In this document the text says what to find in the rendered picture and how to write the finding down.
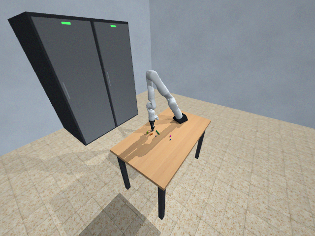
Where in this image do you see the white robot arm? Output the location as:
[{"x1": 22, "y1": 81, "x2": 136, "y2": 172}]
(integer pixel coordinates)
[{"x1": 146, "y1": 70, "x2": 183, "y2": 121}]

